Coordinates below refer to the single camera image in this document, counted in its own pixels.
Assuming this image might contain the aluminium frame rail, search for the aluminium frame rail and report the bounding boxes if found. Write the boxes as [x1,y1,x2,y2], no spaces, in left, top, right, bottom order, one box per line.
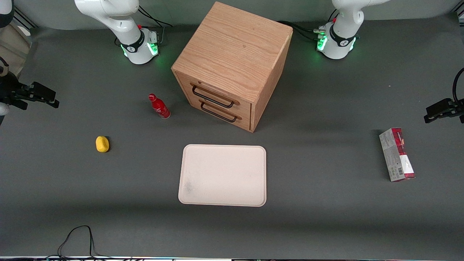
[13,7,37,29]

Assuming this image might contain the black arm base cables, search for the black arm base cables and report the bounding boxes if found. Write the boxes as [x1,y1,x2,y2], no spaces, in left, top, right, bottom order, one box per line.
[137,5,173,46]
[277,9,337,41]

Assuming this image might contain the beige plastic tray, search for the beige plastic tray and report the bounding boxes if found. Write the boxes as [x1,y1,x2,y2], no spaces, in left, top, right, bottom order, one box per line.
[178,144,267,207]

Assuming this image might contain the red coke bottle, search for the red coke bottle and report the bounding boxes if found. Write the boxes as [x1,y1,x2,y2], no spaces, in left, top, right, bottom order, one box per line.
[148,94,171,119]

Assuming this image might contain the thin black cable loop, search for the thin black cable loop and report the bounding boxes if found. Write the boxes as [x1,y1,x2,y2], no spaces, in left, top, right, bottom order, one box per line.
[57,225,109,260]

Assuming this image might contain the wooden drawer cabinet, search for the wooden drawer cabinet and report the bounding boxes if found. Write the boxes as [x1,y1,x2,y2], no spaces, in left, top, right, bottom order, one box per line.
[171,1,293,133]

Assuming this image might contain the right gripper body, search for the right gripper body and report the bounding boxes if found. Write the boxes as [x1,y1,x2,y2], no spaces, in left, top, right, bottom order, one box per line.
[0,72,34,110]

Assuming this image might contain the beige background object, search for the beige background object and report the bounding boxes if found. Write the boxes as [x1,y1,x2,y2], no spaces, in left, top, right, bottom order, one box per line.
[0,25,32,77]

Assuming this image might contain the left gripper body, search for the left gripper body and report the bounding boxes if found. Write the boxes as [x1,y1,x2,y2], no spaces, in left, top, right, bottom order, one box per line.
[450,100,464,124]

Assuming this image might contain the black right arm base cables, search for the black right arm base cables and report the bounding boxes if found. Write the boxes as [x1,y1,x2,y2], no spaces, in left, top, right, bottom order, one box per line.
[137,5,173,46]

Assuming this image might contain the grey red carton box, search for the grey red carton box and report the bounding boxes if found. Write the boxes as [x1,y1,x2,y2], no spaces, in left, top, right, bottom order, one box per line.
[379,128,416,182]

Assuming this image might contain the black left arm base cables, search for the black left arm base cables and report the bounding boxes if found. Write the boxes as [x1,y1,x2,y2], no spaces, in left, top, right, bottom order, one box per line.
[277,9,337,41]

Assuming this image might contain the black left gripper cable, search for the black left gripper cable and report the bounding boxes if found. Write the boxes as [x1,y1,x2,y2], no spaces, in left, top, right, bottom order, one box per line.
[452,68,464,105]

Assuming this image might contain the black metal drawer handle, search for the black metal drawer handle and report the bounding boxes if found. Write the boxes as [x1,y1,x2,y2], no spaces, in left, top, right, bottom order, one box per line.
[191,84,236,108]
[200,101,239,123]

